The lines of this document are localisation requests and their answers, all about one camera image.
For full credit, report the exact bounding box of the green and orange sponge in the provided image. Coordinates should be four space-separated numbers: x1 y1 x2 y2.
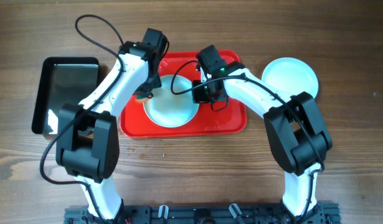
135 92 153 103

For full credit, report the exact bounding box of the light blue plate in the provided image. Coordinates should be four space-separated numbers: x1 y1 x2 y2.
262 57 319 98
143 75 199 128

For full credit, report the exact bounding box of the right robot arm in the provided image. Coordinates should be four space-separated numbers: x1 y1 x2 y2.
192 45 332 223

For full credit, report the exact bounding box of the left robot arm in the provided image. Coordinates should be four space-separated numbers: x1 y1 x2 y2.
55 29 169 223

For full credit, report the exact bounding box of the red plastic tray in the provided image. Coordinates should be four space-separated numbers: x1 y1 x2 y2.
119 50 247 138

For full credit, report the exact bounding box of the black water tray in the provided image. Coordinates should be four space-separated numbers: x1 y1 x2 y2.
31 57 100 134

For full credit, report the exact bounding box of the right black cable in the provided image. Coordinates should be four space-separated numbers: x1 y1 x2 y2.
170 59 325 218

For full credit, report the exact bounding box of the black cable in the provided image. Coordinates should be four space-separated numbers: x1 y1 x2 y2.
39 14 126 224
170 59 325 218

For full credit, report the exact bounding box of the left black cable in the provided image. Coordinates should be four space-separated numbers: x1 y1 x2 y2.
39 14 126 224

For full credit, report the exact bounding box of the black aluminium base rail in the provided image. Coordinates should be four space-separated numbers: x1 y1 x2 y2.
64 203 341 224

